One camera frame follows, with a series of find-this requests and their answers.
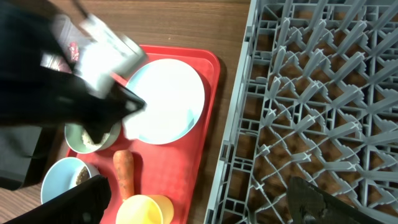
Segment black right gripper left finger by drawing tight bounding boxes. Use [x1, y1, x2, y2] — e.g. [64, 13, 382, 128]
[6, 175, 111, 224]

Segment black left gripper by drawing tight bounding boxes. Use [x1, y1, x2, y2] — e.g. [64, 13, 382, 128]
[1, 1, 145, 143]

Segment yellow plastic cup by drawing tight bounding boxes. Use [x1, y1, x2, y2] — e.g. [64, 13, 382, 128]
[116, 195, 174, 224]

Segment orange carrot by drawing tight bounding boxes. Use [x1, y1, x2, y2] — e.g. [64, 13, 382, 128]
[113, 150, 134, 201]

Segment green bowl with rice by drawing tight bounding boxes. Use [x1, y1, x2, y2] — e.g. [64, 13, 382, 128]
[64, 121, 122, 154]

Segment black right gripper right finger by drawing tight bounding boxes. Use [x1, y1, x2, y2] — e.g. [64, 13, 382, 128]
[287, 177, 381, 224]

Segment brown food scrap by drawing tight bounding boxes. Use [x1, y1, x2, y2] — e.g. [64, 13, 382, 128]
[75, 167, 90, 185]

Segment red plastic tray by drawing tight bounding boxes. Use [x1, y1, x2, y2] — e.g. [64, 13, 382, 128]
[66, 45, 220, 223]

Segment grey dishwasher rack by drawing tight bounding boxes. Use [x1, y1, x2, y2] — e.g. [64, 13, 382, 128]
[205, 1, 397, 223]

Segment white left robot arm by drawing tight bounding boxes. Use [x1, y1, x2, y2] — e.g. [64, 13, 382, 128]
[1, 1, 146, 143]

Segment large light blue plate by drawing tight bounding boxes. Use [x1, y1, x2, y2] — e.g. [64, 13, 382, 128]
[123, 58, 205, 144]

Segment black rectangular tray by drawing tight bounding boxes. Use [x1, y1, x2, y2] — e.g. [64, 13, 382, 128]
[1, 126, 57, 190]

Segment small light blue bowl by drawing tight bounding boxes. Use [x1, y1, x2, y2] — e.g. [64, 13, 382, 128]
[40, 157, 100, 204]

